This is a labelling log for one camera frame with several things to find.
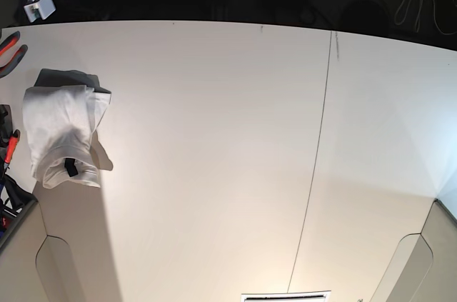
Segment white printed t-shirt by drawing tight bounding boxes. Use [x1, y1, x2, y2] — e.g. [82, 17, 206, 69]
[22, 85, 111, 189]

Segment white vent grille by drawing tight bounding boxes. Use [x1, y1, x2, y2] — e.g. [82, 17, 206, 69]
[240, 291, 331, 302]

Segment orange grey pliers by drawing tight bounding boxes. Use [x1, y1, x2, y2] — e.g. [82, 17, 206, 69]
[0, 31, 29, 80]

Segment orange handled tool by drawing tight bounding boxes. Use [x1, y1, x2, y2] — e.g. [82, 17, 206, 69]
[3, 129, 21, 173]

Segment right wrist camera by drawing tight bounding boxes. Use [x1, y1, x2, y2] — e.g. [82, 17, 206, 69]
[24, 0, 56, 23]

